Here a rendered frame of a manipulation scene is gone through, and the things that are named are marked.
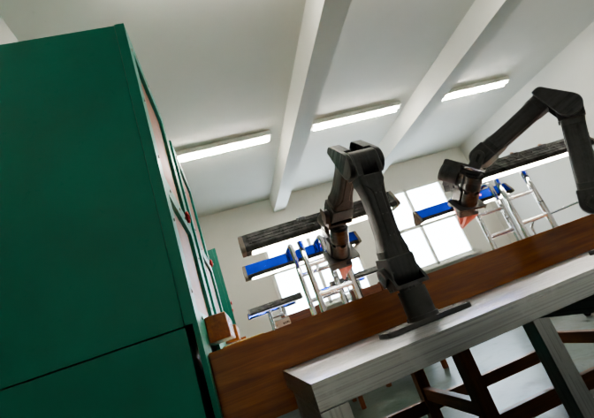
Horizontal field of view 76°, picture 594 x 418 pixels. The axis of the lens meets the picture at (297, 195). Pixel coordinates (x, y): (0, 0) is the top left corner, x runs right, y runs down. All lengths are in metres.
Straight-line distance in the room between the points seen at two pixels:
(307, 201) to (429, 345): 6.28
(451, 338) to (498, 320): 0.09
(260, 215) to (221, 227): 0.70
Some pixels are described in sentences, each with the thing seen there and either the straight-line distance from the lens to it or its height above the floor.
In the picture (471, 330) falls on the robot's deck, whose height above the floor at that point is 0.65.
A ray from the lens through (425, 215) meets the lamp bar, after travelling 2.17.
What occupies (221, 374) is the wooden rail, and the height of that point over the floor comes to 0.71.
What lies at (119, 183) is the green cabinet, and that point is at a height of 1.25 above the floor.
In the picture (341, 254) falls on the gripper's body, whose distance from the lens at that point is 1.18.
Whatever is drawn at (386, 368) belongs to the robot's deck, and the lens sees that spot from 0.64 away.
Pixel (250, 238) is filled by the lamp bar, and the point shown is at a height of 1.09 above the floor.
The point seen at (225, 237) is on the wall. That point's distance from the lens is 6.57.
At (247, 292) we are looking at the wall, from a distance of 6.38.
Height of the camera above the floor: 0.75
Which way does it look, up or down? 18 degrees up
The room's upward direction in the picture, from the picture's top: 20 degrees counter-clockwise
